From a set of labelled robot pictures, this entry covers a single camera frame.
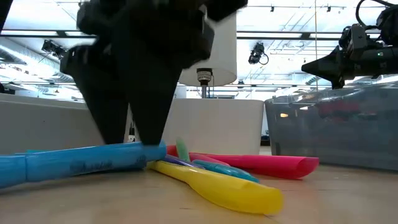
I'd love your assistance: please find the blue highlighter marker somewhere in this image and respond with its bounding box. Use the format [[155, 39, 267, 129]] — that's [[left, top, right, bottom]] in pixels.
[[0, 140, 167, 190]]

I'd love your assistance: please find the purple highlighter marker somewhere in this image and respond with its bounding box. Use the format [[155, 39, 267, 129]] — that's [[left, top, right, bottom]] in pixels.
[[163, 154, 205, 170]]

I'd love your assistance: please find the white plastic bin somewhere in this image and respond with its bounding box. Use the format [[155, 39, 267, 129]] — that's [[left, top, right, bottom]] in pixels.
[[124, 98, 264, 156]]

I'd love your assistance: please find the dark grey translucent bin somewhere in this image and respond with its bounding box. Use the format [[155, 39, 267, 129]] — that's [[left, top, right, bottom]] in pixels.
[[264, 81, 398, 172]]

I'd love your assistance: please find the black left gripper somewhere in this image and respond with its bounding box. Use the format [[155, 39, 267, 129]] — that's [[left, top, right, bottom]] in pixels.
[[76, 0, 249, 147]]

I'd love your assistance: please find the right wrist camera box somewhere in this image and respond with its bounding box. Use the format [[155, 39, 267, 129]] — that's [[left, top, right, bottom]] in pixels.
[[338, 24, 369, 62]]

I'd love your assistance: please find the green highlighter marker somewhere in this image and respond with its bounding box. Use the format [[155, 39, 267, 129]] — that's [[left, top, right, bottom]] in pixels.
[[175, 138, 191, 162]]

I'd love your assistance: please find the teal highlighter marker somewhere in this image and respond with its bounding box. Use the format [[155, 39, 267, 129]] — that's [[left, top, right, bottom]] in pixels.
[[192, 159, 261, 184]]

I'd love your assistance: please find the yellow highlighter marker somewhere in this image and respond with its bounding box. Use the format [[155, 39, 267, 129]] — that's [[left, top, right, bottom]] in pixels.
[[146, 160, 284, 215]]

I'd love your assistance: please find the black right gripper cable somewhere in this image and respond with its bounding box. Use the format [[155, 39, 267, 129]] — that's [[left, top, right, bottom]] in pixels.
[[356, 0, 394, 27]]

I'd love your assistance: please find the thin hanging cord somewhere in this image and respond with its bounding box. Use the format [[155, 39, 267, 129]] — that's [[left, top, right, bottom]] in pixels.
[[313, 0, 318, 91]]

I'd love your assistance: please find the light grey plastic bin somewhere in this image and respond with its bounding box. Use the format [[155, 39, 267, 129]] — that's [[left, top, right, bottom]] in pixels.
[[0, 93, 108, 156]]

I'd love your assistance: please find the black ceiling camera with cable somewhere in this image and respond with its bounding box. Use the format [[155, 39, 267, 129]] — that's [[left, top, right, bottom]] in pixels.
[[248, 42, 270, 66]]

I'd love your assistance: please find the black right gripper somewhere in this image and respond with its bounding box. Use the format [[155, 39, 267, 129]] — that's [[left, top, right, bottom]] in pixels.
[[300, 45, 398, 90]]

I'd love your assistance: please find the white hanging cylinder lamp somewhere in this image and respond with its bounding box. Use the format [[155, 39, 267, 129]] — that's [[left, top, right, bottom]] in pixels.
[[178, 12, 238, 99]]

